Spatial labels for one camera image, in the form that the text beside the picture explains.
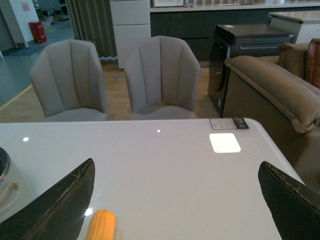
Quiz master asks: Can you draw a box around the dark kitchen counter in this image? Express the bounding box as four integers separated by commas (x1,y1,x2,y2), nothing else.
150,0,320,64

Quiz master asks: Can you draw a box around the right beige upholstered chair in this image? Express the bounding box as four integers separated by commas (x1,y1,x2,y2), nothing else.
124,35,201,120

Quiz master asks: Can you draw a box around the red fire extinguisher box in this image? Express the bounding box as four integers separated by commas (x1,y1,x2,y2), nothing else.
29,21,47,44

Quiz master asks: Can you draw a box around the cream electric cooking pot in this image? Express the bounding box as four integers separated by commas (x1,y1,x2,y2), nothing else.
0,147,22,222

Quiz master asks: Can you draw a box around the white microwave oven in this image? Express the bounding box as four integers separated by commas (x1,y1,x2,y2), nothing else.
152,0,184,8

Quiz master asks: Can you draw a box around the black white table label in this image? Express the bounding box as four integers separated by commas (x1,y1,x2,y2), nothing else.
209,117,249,130

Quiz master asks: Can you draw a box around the yellow corn cob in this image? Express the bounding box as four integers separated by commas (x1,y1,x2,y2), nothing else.
85,209,117,240

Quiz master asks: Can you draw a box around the white pillar cabinet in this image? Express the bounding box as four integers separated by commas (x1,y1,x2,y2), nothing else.
110,0,151,69

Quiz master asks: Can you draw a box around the left beige upholstered chair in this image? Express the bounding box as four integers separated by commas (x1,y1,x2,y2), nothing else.
29,39,108,122

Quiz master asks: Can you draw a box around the brown leather cushion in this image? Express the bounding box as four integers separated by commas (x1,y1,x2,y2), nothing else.
305,38,320,89

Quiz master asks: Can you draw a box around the brown suede sofa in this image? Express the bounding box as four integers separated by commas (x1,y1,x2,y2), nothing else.
222,42,320,192

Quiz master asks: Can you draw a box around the black washing machine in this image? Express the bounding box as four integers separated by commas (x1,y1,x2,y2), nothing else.
207,23,295,118

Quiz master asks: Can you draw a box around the beige upholstered chair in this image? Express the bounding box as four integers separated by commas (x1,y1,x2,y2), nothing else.
124,35,201,120
29,39,108,122

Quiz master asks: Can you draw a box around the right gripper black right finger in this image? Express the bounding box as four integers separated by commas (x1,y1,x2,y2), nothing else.
258,161,320,240

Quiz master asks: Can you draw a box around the grey curtain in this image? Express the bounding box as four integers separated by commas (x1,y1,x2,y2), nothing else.
65,0,117,58

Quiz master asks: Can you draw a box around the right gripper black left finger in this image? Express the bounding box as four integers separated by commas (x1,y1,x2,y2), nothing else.
0,158,95,240

